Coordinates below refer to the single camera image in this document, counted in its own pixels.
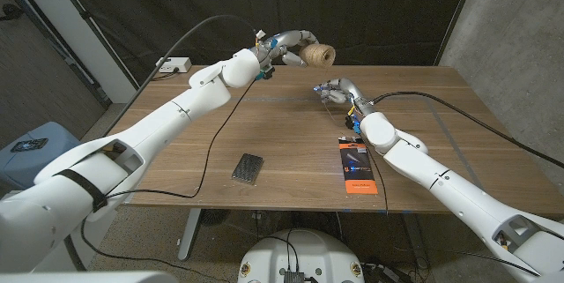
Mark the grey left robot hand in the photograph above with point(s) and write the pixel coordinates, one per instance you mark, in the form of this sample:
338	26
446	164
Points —
291	38

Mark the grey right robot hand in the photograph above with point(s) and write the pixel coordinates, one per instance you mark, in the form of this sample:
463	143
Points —
348	91

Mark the jute twine strand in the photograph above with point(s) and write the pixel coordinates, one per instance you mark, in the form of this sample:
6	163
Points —
331	112

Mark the jute twine spool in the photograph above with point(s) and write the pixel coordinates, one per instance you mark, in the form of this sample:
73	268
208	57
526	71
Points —
318	55

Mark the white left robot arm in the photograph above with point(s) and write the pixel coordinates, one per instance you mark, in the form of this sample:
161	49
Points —
176	102

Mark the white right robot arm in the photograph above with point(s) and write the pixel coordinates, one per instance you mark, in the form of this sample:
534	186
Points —
440	181

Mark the black backdrop curtain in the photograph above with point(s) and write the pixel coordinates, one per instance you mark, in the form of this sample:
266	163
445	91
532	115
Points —
286	1

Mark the orange and black flat package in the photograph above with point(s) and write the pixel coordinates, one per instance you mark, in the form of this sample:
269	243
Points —
357	168

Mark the white power outlet box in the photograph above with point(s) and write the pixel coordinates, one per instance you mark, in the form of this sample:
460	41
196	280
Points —
180	64

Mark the grey metallic flat block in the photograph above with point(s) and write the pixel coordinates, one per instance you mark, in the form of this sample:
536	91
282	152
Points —
247	168

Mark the black backdrop pole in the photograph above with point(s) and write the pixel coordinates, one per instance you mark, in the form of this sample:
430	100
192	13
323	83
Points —
83	14
459	9

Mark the metal table leg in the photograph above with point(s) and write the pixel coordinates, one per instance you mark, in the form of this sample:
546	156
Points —
189	234
412	239

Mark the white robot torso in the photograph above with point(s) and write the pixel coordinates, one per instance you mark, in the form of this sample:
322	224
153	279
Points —
308	256

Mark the black round floor fan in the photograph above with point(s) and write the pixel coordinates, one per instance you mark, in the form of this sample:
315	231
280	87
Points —
215	217

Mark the floor power strip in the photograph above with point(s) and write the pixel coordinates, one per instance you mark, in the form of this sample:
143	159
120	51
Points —
381	273

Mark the black torso connector module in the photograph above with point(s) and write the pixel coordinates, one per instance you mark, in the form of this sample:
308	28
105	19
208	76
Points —
294	277

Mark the blue stool with device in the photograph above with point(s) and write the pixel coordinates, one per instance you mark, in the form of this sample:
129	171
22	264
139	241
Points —
26	168

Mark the white robot head housing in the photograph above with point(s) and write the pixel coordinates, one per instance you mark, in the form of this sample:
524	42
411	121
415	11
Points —
88	277

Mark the black metal frame bar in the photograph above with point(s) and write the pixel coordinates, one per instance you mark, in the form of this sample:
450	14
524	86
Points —
66	58

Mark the black wall fixture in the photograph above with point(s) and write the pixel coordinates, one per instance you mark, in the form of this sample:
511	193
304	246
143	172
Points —
11	11

